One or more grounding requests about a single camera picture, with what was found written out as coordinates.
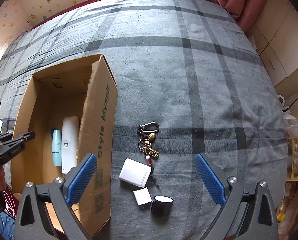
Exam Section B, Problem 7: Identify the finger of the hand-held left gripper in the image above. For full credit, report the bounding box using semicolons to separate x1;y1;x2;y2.
0;131;36;144

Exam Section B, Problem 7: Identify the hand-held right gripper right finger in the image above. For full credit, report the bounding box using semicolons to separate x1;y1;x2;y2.
194;153;279;240

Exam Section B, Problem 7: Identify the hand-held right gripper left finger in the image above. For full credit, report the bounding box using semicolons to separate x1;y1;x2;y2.
14;153;98;240

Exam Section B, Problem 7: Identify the teal cosmetic bottle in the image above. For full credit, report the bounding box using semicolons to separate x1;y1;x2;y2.
51;129;63;167

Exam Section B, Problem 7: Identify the white remote control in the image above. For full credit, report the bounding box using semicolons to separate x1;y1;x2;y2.
61;116;79;175

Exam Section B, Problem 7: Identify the cardboard box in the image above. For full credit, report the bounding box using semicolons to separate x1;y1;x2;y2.
10;54;118;239

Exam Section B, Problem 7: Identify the large white charger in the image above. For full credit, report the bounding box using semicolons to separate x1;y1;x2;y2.
119;158;152;187

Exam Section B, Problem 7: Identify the black cylinder speaker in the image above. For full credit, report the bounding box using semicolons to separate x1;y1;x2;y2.
150;195;174;218

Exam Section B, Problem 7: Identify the small white plug charger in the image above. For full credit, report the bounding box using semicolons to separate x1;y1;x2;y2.
133;188;152;212

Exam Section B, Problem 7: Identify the keychain with gold charms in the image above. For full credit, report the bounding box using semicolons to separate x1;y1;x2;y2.
138;123;160;167

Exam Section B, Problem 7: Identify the red cloth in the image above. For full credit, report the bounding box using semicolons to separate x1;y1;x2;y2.
3;184;23;220

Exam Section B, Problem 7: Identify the blue printed cloth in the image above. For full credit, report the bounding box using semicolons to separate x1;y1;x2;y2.
0;211;16;240

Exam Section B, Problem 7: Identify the white plastic bag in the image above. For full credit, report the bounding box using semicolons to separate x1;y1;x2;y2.
276;94;298;133

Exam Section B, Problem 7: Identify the cream wardrobe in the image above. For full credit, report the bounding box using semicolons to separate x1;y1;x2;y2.
246;0;298;90

